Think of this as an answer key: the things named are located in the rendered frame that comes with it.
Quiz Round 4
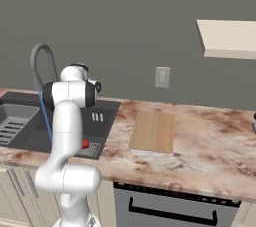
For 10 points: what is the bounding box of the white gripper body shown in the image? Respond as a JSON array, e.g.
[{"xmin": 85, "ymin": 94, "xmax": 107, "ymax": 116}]
[{"xmin": 87, "ymin": 79, "xmax": 103, "ymax": 94}]

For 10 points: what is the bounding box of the black sink basin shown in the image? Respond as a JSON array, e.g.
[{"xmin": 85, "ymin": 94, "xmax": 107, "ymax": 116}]
[{"xmin": 0, "ymin": 91, "xmax": 122, "ymax": 161}]

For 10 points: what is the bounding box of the grey arched sink faucet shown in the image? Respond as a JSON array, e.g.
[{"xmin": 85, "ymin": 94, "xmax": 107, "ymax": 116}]
[{"xmin": 29, "ymin": 42, "xmax": 61, "ymax": 92}]

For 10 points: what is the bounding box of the grey slotted sink tray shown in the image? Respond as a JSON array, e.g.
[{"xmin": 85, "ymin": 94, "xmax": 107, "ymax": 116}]
[{"xmin": 0, "ymin": 103, "xmax": 41, "ymax": 147}]

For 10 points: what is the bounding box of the grey grid mat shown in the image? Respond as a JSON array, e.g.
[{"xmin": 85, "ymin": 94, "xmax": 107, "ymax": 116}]
[{"xmin": 77, "ymin": 142, "xmax": 101, "ymax": 158}]

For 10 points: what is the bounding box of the wooden cutting board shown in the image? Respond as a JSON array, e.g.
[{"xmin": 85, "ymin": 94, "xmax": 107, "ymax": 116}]
[{"xmin": 128, "ymin": 109, "xmax": 176, "ymax": 155}]

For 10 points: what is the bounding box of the cream cabinet panel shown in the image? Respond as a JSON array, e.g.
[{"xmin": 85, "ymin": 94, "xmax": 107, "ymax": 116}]
[
  {"xmin": 231, "ymin": 201, "xmax": 256, "ymax": 227},
  {"xmin": 87, "ymin": 178, "xmax": 117, "ymax": 227}
]

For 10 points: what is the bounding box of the cream cabinet door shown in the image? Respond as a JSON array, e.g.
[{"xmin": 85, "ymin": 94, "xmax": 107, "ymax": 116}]
[
  {"xmin": 0, "ymin": 166, "xmax": 27, "ymax": 227},
  {"xmin": 18, "ymin": 167, "xmax": 68, "ymax": 227}
]

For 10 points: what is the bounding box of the grey dishwasher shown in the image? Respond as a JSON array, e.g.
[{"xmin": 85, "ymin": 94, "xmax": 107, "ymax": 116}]
[{"xmin": 112, "ymin": 181, "xmax": 243, "ymax": 227}]

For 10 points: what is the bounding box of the thin blue hose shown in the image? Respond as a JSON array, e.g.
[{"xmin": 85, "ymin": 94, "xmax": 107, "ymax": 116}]
[{"xmin": 38, "ymin": 90, "xmax": 55, "ymax": 143}]

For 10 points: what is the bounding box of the grey wall outlet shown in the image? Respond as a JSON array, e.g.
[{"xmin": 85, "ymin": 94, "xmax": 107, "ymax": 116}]
[{"xmin": 154, "ymin": 65, "xmax": 172, "ymax": 89}]

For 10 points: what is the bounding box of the grey cabinet door handle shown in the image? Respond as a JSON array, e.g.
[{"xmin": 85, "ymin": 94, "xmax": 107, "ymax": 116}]
[
  {"xmin": 23, "ymin": 168, "xmax": 40, "ymax": 199},
  {"xmin": 8, "ymin": 167, "xmax": 26, "ymax": 196}
]

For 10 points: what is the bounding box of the cream wall cabinet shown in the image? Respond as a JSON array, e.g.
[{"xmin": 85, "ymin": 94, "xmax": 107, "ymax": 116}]
[{"xmin": 195, "ymin": 18, "xmax": 256, "ymax": 61}]

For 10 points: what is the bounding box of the black dishwasher handle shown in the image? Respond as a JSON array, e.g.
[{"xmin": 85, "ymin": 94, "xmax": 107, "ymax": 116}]
[{"xmin": 127, "ymin": 196, "xmax": 219, "ymax": 227}]

